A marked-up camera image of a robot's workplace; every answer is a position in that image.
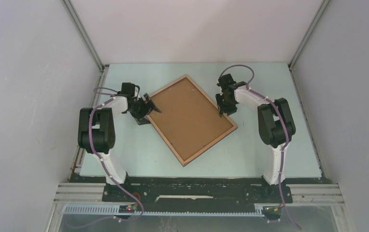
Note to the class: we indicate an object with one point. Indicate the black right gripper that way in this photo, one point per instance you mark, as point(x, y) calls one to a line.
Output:
point(229, 110)

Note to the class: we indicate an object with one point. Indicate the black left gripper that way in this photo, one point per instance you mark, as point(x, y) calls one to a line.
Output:
point(148, 108)

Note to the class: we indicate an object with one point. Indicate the brown frame backing board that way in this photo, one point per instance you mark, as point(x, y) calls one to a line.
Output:
point(192, 120)

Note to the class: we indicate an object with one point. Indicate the wooden picture frame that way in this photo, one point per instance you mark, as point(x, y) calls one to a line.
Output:
point(192, 120)

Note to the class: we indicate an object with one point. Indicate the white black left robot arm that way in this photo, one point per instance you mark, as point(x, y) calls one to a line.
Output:
point(96, 131)

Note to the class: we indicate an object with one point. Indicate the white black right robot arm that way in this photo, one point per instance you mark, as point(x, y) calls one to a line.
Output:
point(275, 122)

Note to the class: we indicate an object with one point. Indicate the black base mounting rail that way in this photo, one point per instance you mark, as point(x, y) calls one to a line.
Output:
point(198, 195)

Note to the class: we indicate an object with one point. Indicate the aluminium extrusion base frame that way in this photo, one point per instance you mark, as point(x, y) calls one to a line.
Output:
point(85, 197)

